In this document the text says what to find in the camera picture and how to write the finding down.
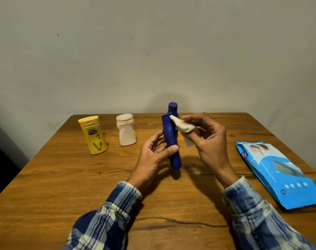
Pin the person's left forearm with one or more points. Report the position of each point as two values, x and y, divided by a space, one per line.
103 218

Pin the yellow bottle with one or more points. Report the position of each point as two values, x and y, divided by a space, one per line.
94 137

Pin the dark blue bottle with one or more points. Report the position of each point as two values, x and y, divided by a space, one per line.
172 108
171 132

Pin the white wet wipe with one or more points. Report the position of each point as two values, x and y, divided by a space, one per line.
182 126

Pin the person's right forearm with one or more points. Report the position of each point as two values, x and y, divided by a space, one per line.
264 221

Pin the wooden table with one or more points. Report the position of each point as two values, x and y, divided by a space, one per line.
43 184

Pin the person's left hand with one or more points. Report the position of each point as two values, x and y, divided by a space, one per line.
150 161

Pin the person's right hand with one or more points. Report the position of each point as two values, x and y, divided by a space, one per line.
212 145

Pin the blue wet wipes pack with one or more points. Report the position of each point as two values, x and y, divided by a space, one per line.
275 171

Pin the white bottle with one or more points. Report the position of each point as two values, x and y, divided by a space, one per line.
126 132

